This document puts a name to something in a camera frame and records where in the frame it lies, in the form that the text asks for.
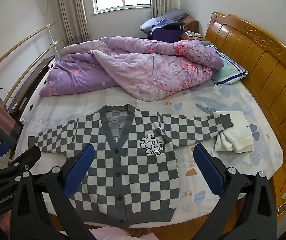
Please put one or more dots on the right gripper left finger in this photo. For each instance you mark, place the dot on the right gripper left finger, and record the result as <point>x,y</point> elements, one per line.
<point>29,218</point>

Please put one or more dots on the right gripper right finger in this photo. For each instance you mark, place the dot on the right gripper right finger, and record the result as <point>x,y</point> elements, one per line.
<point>257,218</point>

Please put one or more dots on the grey white checkered cardigan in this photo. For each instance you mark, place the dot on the grey white checkered cardigan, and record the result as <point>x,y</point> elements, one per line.
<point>134,176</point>

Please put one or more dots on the wooden clothes rack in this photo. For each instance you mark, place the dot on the wooden clothes rack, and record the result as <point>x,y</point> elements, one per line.
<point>13,65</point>

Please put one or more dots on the folded white garment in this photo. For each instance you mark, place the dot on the folded white garment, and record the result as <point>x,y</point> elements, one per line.
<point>237,138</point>

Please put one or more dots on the wooden headboard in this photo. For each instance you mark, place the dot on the wooden headboard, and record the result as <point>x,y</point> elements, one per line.
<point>264,56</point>

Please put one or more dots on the striped light blue pillow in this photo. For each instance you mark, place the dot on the striped light blue pillow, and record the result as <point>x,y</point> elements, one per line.
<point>230,73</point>

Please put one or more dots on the purple floral quilt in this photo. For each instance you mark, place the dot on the purple floral quilt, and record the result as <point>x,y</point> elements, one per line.
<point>149,70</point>

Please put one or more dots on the left beige curtain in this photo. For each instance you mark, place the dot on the left beige curtain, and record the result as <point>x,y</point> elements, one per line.
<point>73,21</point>

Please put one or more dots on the wooden nightstand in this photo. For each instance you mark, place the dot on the wooden nightstand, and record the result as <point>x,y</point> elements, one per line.
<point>191,29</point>

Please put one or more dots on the blue grey pillow pile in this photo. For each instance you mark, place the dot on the blue grey pillow pile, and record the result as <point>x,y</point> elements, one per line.
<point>167,27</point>

